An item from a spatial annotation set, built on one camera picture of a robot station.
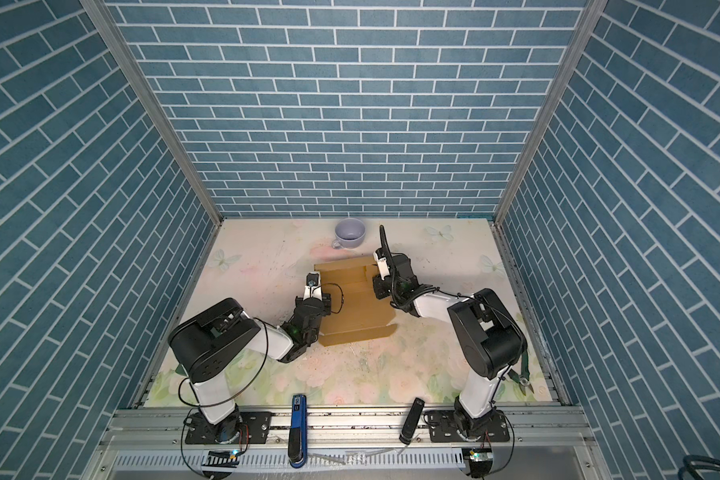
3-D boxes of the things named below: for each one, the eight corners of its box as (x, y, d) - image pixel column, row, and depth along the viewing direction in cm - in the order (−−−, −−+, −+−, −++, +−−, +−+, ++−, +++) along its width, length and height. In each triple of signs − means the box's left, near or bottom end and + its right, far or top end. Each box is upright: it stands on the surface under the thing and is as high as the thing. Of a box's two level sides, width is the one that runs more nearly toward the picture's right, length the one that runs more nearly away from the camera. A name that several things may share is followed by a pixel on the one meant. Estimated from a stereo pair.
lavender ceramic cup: (334, 252, 111) (332, 241, 107) (337, 229, 119) (335, 218, 114) (364, 252, 111) (364, 241, 107) (365, 229, 119) (365, 218, 114)
